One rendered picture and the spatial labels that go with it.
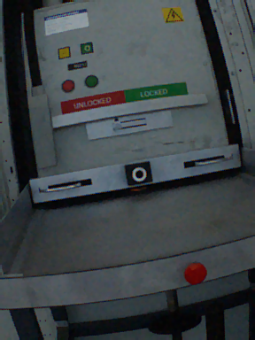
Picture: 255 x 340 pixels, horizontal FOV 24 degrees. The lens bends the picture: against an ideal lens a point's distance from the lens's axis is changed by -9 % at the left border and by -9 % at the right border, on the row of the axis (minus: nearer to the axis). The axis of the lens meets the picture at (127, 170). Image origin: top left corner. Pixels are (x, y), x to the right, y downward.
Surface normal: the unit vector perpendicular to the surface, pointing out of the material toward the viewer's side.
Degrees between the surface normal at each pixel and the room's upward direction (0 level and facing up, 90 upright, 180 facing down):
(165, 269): 90
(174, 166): 90
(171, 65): 90
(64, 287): 90
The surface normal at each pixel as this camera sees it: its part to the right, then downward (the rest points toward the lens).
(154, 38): 0.07, 0.08
